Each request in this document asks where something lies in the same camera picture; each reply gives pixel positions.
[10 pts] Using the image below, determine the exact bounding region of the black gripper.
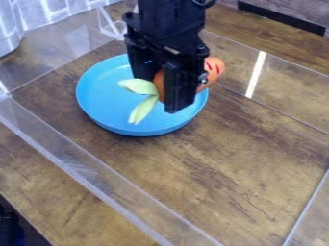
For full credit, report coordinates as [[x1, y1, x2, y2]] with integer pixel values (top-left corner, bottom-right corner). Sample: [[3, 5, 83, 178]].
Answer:
[[122, 0, 211, 113]]

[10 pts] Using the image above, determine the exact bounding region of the orange toy carrot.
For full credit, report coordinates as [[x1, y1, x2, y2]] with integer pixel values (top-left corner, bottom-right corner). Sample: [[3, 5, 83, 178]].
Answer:
[[116, 56, 226, 126]]

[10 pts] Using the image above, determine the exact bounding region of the blue round tray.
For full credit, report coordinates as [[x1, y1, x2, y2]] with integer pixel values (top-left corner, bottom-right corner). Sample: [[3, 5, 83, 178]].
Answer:
[[76, 54, 210, 136]]

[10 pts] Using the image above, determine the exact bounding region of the grey white curtain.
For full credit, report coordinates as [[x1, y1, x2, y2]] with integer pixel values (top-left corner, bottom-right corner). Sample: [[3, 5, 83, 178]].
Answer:
[[0, 0, 120, 58]]

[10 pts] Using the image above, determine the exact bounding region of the clear acrylic enclosure wall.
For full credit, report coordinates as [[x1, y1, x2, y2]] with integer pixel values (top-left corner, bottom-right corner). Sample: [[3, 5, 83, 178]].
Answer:
[[0, 6, 329, 246]]

